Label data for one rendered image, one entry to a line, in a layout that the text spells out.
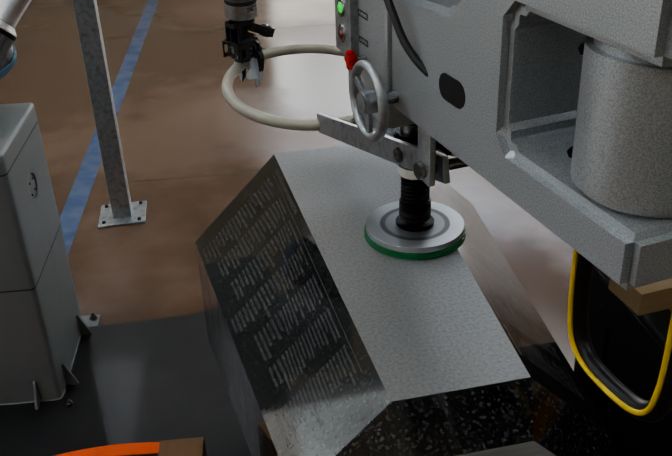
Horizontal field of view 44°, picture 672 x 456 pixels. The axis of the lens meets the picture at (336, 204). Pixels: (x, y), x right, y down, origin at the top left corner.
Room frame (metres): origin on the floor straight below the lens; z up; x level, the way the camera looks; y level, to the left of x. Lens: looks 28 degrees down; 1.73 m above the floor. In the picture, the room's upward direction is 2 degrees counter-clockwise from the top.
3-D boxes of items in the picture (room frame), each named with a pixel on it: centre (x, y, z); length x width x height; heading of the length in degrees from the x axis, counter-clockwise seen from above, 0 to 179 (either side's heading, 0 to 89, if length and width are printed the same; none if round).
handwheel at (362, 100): (1.40, -0.10, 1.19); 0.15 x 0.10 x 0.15; 20
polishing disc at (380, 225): (1.55, -0.17, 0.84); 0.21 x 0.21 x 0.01
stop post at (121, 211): (3.20, 0.94, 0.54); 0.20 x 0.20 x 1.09; 9
